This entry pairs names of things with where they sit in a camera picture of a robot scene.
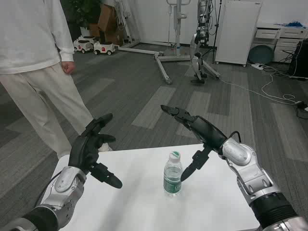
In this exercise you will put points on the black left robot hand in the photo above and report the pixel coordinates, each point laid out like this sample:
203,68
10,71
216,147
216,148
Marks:
83,151

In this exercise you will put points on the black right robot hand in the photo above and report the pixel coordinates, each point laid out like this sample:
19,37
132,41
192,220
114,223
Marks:
209,133

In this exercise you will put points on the clear green-label water bottle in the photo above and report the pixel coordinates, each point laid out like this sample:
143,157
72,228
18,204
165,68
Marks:
172,185

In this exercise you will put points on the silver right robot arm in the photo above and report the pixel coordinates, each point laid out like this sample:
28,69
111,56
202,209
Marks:
240,154

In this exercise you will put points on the hanging silver humanoid robot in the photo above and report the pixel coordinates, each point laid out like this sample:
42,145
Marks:
195,62

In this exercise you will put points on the white power strip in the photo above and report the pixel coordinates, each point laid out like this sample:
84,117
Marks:
257,66

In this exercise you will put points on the round dark grey disc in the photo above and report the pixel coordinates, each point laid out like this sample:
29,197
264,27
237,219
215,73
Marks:
261,55

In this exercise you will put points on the black power adapter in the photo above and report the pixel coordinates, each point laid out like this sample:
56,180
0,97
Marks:
301,105

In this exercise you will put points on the humanoid robot on stand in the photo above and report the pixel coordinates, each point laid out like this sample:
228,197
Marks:
179,36

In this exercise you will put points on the white toy car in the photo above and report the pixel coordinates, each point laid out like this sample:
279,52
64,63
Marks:
83,45
104,49

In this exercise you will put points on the white cabinet on wheels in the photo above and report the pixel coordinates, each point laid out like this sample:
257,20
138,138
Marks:
235,31

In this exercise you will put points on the black tripod stand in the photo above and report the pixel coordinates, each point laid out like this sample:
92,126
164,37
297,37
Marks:
217,24

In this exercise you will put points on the white drawer cabinet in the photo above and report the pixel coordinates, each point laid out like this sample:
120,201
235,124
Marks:
267,33

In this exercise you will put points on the black equipment case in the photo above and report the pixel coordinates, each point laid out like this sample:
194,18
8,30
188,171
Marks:
299,60

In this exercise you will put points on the brown cardboard box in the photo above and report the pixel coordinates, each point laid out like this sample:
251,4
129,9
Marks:
113,37

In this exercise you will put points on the person in white clothes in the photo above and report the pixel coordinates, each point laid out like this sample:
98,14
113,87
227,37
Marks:
29,36

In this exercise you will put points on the green potted plant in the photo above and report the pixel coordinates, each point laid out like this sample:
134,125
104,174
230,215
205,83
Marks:
84,12

